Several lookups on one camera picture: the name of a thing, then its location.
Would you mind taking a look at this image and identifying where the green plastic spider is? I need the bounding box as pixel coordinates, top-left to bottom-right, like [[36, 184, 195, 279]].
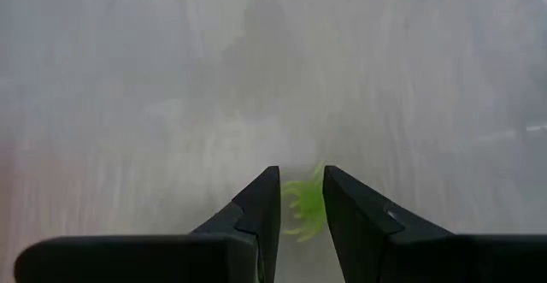
[[280, 161, 328, 244]]

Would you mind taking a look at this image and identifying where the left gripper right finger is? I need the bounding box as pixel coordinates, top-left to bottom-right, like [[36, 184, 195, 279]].
[[322, 165, 547, 283]]

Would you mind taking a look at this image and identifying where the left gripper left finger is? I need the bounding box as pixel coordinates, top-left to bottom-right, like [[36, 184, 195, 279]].
[[13, 165, 282, 283]]

